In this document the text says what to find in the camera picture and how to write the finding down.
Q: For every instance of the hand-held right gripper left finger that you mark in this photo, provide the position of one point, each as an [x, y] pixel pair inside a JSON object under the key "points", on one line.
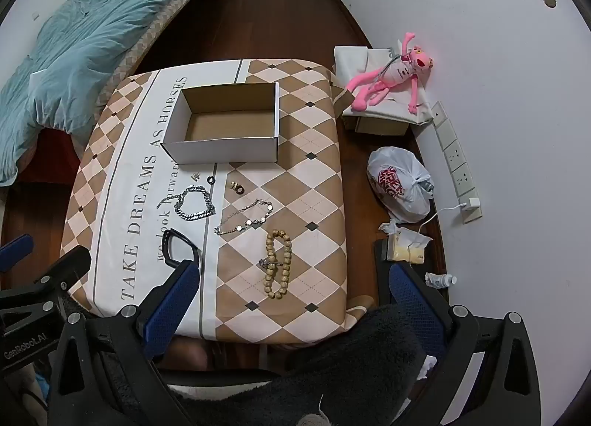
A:
{"points": [[173, 306]]}

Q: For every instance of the white power strip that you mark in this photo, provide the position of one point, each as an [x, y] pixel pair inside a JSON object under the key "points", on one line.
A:
{"points": [[455, 153]]}

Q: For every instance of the black smart band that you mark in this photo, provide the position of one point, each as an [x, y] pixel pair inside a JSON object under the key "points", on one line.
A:
{"points": [[182, 237]]}

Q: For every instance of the tissue pack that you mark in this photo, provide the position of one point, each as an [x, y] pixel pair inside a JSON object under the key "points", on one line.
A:
{"points": [[406, 250]]}

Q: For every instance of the white plastic bag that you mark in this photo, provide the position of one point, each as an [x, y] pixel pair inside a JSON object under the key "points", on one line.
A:
{"points": [[397, 204]]}

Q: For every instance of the checked printed tablecloth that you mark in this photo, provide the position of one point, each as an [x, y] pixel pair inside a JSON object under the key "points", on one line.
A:
{"points": [[304, 204]]}

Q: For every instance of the teal blanket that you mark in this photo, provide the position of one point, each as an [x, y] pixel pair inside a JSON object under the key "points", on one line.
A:
{"points": [[92, 38]]}

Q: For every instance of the dark fleece clothing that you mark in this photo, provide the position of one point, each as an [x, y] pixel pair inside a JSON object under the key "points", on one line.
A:
{"points": [[323, 375]]}

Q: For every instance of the small white bottle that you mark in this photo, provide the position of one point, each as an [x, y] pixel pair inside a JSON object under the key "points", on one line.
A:
{"points": [[441, 280]]}

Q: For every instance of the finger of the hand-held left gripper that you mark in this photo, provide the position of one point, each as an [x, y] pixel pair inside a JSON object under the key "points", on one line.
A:
{"points": [[69, 267], [14, 253]]}

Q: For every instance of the white cloth bag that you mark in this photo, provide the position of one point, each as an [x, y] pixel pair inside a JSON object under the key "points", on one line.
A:
{"points": [[355, 61]]}

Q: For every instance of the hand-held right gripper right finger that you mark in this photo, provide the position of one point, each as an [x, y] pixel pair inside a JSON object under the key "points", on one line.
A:
{"points": [[415, 310]]}

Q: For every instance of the bed with checked mattress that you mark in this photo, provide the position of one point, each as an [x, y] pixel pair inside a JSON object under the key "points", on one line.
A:
{"points": [[152, 33]]}

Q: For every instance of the white cardboard box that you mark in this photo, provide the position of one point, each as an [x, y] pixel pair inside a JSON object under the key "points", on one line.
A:
{"points": [[226, 123]]}

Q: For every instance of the white charger plug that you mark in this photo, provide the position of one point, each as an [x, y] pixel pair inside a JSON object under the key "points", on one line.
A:
{"points": [[472, 203]]}

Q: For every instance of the pink plush toy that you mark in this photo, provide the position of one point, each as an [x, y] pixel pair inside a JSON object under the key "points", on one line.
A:
{"points": [[397, 70]]}

